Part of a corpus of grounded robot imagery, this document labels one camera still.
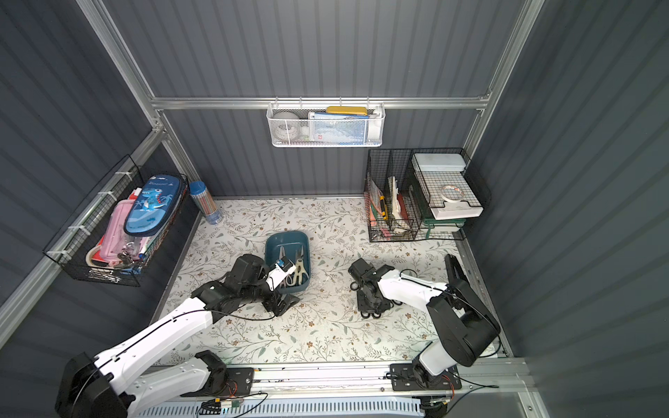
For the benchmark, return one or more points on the white tape roll in basket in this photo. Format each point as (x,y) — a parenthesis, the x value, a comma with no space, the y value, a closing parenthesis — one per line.
(285,126)

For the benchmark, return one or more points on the cream kitchen scissors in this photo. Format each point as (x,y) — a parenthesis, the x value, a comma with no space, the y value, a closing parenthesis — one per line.
(300,274)

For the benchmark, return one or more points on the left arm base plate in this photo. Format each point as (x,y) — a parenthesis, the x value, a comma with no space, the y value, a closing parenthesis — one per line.
(236,381)

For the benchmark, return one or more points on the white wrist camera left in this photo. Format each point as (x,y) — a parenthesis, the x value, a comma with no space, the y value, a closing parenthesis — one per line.
(278,274)

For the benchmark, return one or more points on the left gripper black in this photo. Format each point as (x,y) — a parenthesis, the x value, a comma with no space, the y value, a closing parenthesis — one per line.
(279,297)

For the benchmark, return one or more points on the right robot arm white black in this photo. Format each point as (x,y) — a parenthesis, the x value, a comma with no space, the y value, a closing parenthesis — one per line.
(465,326)

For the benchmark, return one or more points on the black wire desk organizer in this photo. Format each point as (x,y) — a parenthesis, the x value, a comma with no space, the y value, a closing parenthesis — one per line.
(414,194)

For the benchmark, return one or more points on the tape roll on tray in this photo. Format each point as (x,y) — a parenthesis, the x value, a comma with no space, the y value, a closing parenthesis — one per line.
(452,194)

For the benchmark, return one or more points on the black wire side basket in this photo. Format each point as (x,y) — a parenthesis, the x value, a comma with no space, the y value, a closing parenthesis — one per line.
(76,248)

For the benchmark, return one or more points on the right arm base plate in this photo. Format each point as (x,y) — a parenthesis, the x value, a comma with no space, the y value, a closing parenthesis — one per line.
(405,378)

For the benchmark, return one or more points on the colored pencil tube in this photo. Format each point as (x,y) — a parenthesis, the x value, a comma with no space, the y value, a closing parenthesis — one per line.
(205,202)

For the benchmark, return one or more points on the pink pencil case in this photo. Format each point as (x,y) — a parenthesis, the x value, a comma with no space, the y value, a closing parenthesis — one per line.
(118,247)

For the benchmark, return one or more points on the blue white box in basket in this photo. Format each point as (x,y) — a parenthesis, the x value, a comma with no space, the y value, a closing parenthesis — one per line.
(338,129)

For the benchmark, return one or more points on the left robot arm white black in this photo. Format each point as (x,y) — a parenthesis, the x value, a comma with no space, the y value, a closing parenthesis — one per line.
(116,382)

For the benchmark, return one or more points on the white wire wall basket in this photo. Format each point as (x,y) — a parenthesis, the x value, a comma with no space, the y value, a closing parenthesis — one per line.
(301,127)

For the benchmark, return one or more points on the blue shark pencil case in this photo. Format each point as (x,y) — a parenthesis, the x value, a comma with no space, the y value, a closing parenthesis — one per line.
(155,205)

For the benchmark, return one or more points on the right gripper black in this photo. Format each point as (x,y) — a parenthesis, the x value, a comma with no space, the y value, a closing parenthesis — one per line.
(367,297)

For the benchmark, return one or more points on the yellow case in basket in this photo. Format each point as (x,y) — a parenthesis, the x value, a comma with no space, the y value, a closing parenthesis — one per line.
(348,110)

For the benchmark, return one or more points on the blue handled scissors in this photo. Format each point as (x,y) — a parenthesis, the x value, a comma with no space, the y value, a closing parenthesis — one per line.
(282,255)

